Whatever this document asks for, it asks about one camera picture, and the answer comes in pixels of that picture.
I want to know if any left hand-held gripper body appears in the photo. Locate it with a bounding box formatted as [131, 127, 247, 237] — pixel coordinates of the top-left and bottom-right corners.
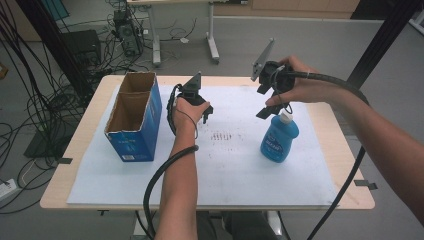
[175, 71, 208, 108]

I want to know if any thick black left gripper cable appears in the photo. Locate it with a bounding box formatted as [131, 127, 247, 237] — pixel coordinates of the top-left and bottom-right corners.
[142, 83, 200, 240]

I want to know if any thin black right gripper wire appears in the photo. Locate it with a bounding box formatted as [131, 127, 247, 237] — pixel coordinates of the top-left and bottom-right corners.
[271, 65, 294, 116]

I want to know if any thin black left gripper wire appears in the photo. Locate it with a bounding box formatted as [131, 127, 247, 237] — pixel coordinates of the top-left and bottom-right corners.
[174, 107, 200, 140]

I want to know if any white power strip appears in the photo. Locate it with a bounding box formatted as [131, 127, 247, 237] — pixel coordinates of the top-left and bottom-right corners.
[0, 178, 18, 202]

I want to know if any blue cardboard box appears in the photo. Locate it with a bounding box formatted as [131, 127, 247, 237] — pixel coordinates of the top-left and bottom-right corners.
[103, 71, 164, 163]

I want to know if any thin black gripper wire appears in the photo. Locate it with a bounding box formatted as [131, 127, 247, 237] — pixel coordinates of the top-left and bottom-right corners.
[271, 65, 294, 116]
[174, 107, 200, 140]

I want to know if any black metal post with base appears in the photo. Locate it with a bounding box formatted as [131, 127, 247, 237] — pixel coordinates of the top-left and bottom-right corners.
[345, 0, 424, 90]

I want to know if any tangle of black floor cables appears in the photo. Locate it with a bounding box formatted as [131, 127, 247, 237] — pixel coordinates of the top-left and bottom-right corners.
[0, 0, 199, 215]

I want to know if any black computer tower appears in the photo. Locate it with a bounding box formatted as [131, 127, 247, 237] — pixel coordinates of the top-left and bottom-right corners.
[112, 9, 145, 58]

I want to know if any blue bottle with white cap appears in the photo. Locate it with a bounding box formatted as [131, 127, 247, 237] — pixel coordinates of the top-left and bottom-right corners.
[259, 111, 300, 164]

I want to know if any person's right hand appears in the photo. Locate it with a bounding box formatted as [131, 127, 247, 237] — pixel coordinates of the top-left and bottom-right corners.
[265, 54, 338, 108]

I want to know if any white desk frame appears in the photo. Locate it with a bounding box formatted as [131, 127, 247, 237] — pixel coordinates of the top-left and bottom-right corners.
[126, 0, 222, 67]

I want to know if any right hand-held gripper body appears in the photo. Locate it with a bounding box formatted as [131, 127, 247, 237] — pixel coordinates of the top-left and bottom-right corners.
[250, 37, 296, 96]

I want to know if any white paper mat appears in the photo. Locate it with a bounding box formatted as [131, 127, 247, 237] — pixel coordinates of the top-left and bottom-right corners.
[65, 84, 339, 207]

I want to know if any black floor mat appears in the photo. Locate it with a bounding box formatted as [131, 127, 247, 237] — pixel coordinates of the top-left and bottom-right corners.
[23, 119, 83, 160]

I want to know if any black box on floor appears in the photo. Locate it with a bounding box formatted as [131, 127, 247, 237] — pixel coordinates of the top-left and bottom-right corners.
[61, 29, 103, 68]

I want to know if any person's left hand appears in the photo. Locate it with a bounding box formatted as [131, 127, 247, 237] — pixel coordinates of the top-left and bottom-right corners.
[171, 96, 212, 136]

